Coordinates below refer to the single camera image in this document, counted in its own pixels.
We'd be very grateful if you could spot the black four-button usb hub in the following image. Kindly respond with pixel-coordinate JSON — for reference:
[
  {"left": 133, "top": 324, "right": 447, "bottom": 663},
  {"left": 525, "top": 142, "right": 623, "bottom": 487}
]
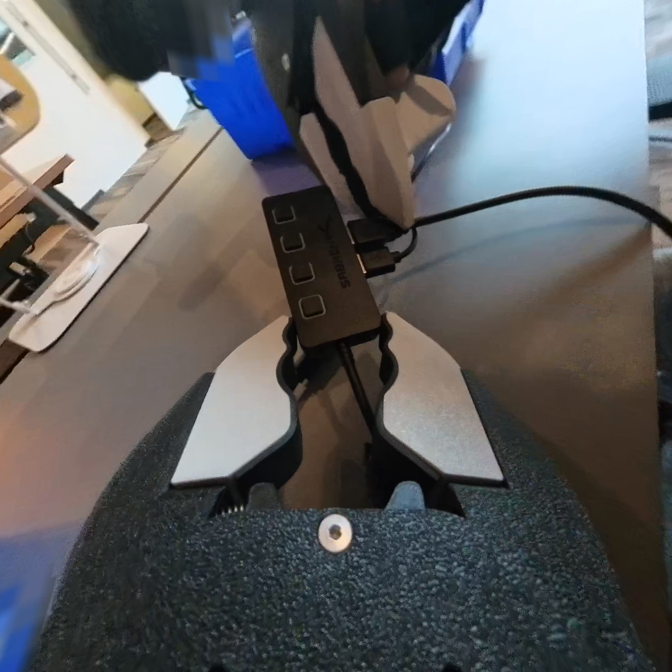
[{"left": 261, "top": 185, "right": 381, "bottom": 348}]

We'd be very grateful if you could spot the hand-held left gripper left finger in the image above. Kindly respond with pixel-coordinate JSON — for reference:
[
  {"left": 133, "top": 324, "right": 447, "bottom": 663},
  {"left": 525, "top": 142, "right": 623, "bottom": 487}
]
[{"left": 169, "top": 315, "right": 302, "bottom": 505}]

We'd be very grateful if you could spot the black hub cable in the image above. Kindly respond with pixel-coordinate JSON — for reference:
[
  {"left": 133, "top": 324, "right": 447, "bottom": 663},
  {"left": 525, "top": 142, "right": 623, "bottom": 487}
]
[{"left": 336, "top": 340, "right": 379, "bottom": 438}]

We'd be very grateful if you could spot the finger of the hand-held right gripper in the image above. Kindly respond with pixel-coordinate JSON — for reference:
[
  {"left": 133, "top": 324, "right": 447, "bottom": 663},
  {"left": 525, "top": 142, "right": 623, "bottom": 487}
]
[
  {"left": 361, "top": 72, "right": 457, "bottom": 230},
  {"left": 297, "top": 15, "right": 406, "bottom": 232}
]

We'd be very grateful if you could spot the person's right hand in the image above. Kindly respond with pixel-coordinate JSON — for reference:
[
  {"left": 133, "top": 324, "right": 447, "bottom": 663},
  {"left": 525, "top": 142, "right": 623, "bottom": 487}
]
[{"left": 366, "top": 0, "right": 453, "bottom": 92}]

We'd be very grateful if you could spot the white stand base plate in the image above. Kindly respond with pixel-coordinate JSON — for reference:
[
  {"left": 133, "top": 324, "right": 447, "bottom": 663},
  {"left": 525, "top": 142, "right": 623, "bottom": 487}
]
[{"left": 0, "top": 157, "right": 150, "bottom": 354}]

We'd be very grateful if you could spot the thick black usb cable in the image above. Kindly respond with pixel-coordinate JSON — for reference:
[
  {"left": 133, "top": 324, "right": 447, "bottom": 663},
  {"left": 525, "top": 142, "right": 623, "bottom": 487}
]
[{"left": 346, "top": 188, "right": 672, "bottom": 247}]

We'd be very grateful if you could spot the wooden top desk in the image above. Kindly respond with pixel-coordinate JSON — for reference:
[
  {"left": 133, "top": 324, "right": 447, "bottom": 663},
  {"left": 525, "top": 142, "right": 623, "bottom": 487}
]
[{"left": 0, "top": 155, "right": 100, "bottom": 295}]

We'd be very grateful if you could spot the blue plastic bin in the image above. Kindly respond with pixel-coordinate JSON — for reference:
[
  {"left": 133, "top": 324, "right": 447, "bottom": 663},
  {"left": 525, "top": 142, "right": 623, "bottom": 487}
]
[
  {"left": 181, "top": 0, "right": 486, "bottom": 161},
  {"left": 0, "top": 530, "right": 65, "bottom": 672}
]

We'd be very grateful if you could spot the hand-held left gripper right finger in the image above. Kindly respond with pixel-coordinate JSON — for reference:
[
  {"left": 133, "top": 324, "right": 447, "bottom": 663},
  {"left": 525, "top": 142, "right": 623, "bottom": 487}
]
[{"left": 365, "top": 312, "right": 506, "bottom": 507}]

